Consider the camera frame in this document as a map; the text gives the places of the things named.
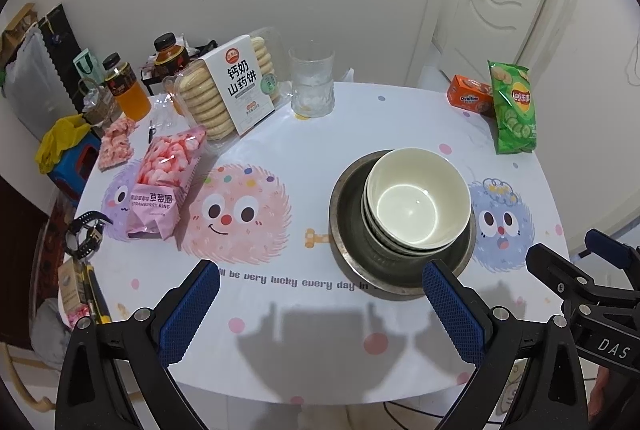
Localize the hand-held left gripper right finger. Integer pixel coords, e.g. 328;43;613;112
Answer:
421;259;588;430

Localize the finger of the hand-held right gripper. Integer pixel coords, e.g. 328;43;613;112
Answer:
585;230;640;291
526;244;640;326

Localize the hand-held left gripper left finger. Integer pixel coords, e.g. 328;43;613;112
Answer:
55;259;222;430

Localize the cream ceramic bowl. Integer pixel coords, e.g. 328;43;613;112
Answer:
364;149;472;255

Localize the yellow tool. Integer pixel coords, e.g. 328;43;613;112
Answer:
82;262;108;323

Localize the small brown box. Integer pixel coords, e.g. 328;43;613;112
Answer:
57;259;91;308

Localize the black wrist watch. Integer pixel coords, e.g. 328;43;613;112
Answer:
67;210;115;259

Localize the large pink snack bag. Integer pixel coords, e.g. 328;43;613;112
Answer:
125;126;207;241

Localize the grey cloth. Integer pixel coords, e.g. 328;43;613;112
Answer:
32;297;71;356

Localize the green potato chips bag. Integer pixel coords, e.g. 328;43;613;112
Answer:
488;60;538;155

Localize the blue plastic stool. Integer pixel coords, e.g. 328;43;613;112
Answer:
50;132;103;201

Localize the small pink snack packet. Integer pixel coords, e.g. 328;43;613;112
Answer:
97;117;137;171

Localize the beige wooden chair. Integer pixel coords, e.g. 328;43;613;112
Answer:
0;342;56;411

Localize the orange cookie box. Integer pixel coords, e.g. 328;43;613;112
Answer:
446;74;496;115

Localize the orange juice bottle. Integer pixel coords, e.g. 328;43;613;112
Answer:
102;52;152;121

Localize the yellow cloth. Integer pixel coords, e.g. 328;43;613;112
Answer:
35;114;93;175

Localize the round biscuit pack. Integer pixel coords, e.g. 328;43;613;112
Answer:
165;36;281;141

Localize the dark drink bottle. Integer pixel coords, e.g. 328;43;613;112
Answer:
151;34;191;78

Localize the clear glass cup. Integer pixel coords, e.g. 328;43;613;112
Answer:
288;40;336;119

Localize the green white carton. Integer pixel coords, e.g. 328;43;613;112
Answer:
73;50;98;78

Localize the translucent white bag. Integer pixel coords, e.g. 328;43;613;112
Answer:
2;27;61;141

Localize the black gift bag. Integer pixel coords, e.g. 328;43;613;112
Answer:
40;3;86;103

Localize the brown paper bag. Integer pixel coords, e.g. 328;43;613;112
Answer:
0;2;38;55

